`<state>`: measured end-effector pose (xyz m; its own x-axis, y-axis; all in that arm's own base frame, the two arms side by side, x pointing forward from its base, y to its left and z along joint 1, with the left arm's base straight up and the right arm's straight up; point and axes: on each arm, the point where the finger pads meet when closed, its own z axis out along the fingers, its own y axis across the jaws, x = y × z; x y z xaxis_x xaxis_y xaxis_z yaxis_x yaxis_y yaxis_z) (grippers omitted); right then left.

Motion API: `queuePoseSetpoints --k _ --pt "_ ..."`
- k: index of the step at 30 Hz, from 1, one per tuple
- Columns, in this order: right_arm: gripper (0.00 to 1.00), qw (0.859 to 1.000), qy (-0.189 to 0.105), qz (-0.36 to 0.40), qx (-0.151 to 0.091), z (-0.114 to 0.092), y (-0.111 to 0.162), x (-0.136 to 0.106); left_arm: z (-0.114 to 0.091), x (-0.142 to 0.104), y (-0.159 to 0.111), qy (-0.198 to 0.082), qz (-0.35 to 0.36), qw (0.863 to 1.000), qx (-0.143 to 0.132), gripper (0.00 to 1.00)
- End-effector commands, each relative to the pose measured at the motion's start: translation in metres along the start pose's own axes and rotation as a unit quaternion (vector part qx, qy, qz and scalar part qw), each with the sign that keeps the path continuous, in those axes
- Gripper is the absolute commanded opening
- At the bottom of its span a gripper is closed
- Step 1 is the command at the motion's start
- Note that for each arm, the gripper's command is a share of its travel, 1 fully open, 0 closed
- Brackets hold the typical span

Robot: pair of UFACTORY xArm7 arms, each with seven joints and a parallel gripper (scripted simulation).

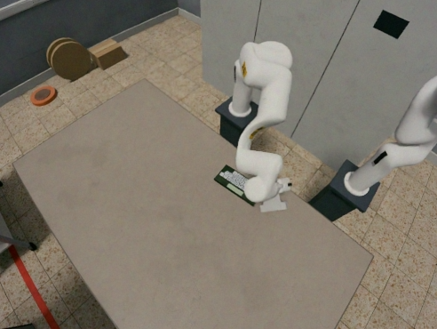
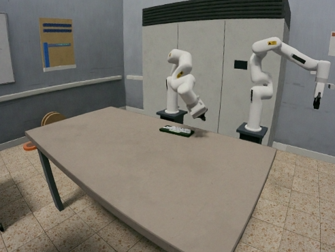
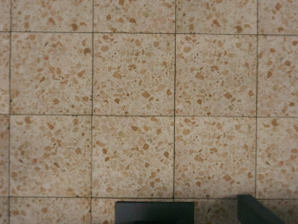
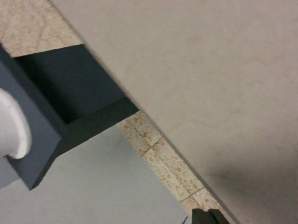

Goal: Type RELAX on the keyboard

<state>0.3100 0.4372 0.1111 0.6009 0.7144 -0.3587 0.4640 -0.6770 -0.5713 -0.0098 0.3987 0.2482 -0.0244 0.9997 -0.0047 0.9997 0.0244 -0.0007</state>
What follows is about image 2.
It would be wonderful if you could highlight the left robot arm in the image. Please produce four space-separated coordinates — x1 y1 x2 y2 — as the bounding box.
245 37 335 131

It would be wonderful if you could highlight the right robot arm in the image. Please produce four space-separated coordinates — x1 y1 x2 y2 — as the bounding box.
165 49 206 118

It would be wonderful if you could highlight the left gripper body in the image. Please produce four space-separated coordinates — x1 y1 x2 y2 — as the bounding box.
313 82 325 99

